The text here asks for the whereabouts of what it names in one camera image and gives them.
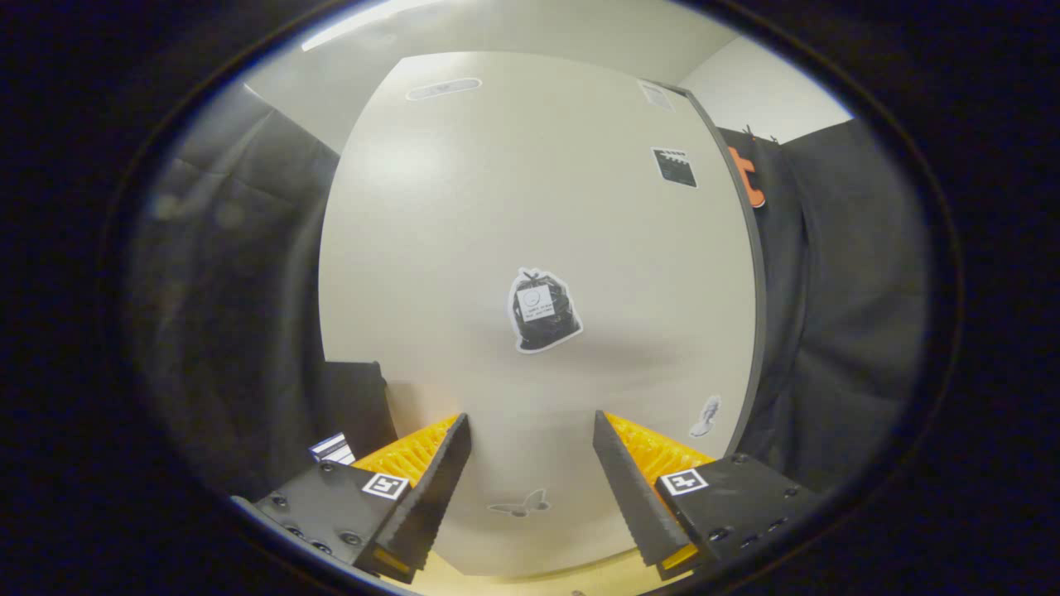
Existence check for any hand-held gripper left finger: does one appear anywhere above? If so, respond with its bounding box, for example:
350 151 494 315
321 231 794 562
251 412 473 585

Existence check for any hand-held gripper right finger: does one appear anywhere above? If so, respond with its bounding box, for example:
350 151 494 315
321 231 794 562
592 410 822 580

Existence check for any black cabinet door handle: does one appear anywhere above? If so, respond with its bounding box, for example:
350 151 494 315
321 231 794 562
319 360 400 458

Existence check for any grey shoe cabinet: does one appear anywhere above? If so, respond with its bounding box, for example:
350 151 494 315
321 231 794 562
662 81 769 458

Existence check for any white shoe cabinet door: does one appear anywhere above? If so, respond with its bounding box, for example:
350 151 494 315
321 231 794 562
318 51 759 579

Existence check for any blue white spine book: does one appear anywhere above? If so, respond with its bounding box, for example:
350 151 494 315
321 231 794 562
309 432 356 465

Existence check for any black backdrop cloth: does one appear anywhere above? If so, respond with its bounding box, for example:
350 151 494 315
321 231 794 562
124 83 933 507

